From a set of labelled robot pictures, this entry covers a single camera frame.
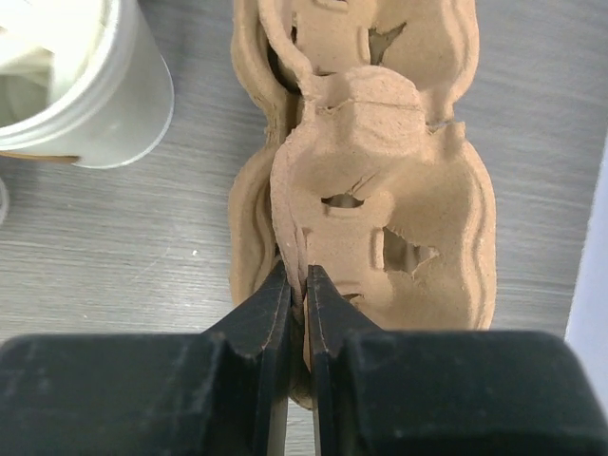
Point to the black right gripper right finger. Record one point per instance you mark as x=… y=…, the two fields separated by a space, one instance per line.
x=378 y=392

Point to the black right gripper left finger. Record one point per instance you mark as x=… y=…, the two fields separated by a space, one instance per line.
x=219 y=392

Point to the brown cardboard cup carrier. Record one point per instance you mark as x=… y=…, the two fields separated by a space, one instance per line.
x=379 y=185
x=434 y=44

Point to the white straw holder tin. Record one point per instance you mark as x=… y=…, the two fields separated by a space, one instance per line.
x=115 y=114

